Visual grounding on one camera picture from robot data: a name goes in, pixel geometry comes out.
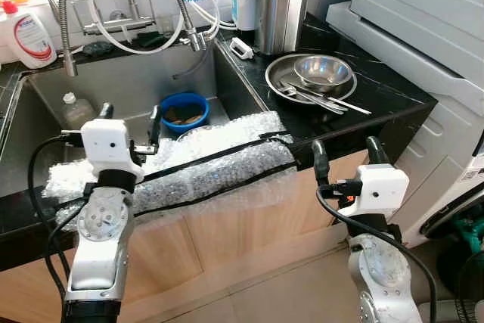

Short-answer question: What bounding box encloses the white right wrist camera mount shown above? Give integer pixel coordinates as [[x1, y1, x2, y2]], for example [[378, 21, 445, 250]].
[[337, 164, 410, 219]]

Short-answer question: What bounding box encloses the large stainless steel plate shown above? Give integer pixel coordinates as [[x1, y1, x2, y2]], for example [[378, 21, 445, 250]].
[[265, 53, 358, 107]]

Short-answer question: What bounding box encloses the black tape strip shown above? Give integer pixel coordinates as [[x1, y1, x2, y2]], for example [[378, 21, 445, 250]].
[[57, 160, 297, 225], [140, 135, 296, 182]]

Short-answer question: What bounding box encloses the white water hose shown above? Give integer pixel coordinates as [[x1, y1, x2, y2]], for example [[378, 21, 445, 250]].
[[86, 0, 222, 56]]

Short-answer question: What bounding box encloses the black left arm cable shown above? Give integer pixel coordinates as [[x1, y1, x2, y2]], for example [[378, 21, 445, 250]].
[[26, 130, 85, 295]]

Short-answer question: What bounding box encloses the tall stainless steel canister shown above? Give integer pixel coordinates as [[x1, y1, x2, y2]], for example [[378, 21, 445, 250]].
[[253, 0, 315, 56]]

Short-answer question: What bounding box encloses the steel spring faucet hose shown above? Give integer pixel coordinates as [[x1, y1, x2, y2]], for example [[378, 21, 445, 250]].
[[58, 0, 79, 77]]

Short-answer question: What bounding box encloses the clear plastic bottle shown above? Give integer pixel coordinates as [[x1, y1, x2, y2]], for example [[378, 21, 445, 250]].
[[60, 92, 97, 130]]

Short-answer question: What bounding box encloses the blue plastic bowl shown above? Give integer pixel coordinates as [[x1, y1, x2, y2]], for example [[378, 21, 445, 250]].
[[159, 93, 211, 135]]

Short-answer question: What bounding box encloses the light wooden cabinet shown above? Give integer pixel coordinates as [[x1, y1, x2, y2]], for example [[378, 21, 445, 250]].
[[0, 149, 396, 323]]

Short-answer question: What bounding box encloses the clear thin tube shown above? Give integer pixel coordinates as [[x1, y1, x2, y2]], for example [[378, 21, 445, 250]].
[[172, 42, 219, 79]]

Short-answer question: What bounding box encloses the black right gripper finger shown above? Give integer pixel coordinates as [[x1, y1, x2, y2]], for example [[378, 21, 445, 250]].
[[312, 138, 332, 188], [365, 135, 392, 167]]

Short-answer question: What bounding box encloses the clear bubble wrap sheet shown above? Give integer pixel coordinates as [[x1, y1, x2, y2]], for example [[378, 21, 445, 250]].
[[42, 111, 297, 227]]

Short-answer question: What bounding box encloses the small white plastic clip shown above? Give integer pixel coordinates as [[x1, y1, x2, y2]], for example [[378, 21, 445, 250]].
[[229, 37, 255, 60]]

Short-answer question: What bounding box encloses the white red dish soap bottle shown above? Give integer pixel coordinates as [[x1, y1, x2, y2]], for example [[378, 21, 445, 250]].
[[0, 0, 58, 70]]

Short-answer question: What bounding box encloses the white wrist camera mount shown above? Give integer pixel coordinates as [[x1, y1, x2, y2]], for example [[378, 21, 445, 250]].
[[337, 164, 410, 219], [79, 119, 146, 185]]

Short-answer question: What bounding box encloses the white washing machine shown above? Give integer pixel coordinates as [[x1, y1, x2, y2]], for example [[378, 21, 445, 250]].
[[325, 2, 484, 250]]

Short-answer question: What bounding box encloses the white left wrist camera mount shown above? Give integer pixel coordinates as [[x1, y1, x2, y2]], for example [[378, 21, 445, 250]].
[[79, 119, 146, 185]]

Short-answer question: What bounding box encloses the stainless steel sink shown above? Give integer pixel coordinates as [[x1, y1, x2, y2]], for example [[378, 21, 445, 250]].
[[0, 42, 252, 197]]

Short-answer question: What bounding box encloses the white ribbed appliance panel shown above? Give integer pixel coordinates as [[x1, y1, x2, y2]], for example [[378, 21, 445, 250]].
[[350, 0, 484, 88]]

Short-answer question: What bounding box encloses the green yellow scouring sponge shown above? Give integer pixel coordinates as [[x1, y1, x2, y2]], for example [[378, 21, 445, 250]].
[[168, 107, 204, 126]]

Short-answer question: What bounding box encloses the small stainless steel bowl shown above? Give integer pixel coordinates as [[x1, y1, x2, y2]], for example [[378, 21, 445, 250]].
[[293, 55, 355, 95]]

